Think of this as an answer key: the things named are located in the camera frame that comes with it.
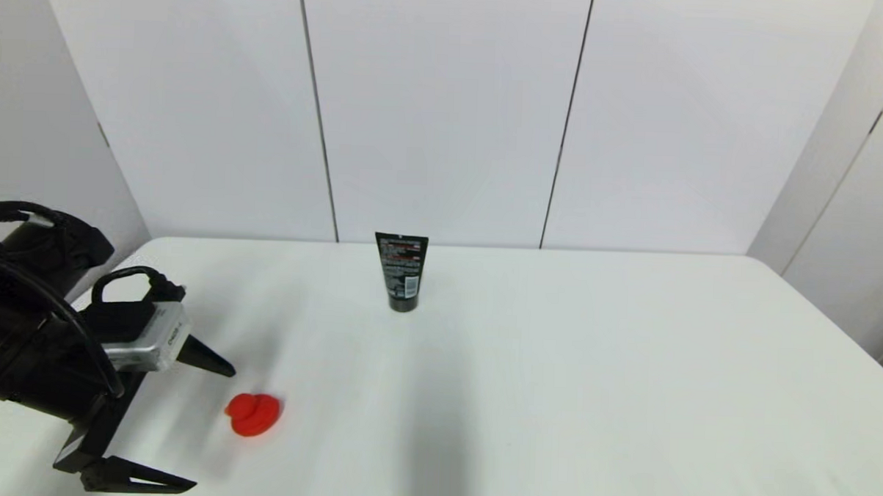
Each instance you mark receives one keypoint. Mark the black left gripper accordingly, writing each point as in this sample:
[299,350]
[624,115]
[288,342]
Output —
[33,366]

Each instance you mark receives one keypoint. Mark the red rubber duck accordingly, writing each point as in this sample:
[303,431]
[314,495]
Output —
[254,416]

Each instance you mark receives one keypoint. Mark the black cosmetic tube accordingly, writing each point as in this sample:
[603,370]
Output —
[402,272]

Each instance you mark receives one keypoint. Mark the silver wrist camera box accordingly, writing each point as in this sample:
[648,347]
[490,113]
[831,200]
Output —
[152,341]

